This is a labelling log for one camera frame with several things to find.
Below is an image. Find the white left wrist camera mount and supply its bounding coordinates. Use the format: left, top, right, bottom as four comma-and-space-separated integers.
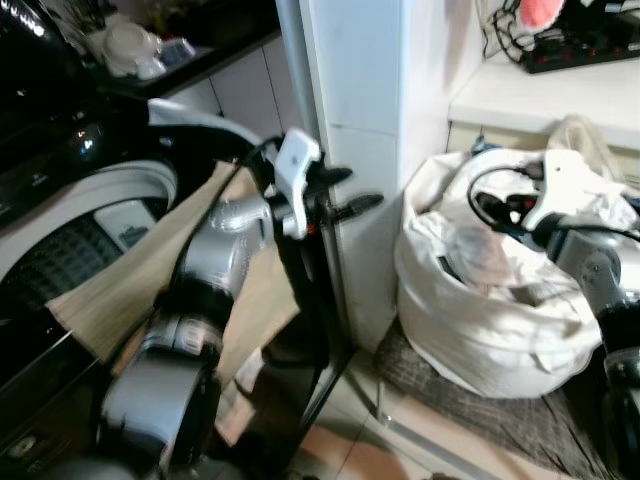
274, 128, 324, 240

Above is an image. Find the white cloth laundry bag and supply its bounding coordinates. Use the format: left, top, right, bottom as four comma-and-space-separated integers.
394, 148, 640, 401

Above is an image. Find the black power strip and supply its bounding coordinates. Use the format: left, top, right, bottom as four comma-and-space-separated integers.
520, 22, 640, 76

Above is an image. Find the grey woven floor mat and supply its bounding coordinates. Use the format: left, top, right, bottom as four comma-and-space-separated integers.
374, 320, 626, 480

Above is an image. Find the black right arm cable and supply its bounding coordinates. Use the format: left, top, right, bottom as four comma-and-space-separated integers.
466, 163, 640, 243

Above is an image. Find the white counter cabinet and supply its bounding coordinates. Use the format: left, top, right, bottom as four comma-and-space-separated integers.
447, 45, 640, 186

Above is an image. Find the black kitchen countertop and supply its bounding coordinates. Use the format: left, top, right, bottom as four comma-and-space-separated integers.
95, 0, 283, 101

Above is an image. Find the cream garment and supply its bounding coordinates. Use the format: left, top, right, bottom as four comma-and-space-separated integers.
545, 114, 628, 189

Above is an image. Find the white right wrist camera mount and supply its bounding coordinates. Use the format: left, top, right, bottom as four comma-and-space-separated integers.
525, 150, 593, 233

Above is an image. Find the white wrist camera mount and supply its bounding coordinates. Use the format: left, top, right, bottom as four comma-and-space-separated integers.
525, 150, 593, 233
274, 128, 324, 240

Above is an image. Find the pink plush item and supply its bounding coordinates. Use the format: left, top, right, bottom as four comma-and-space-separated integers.
515, 0, 567, 31

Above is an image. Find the white lidded pot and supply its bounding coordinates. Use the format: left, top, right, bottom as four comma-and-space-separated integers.
98, 20, 168, 81

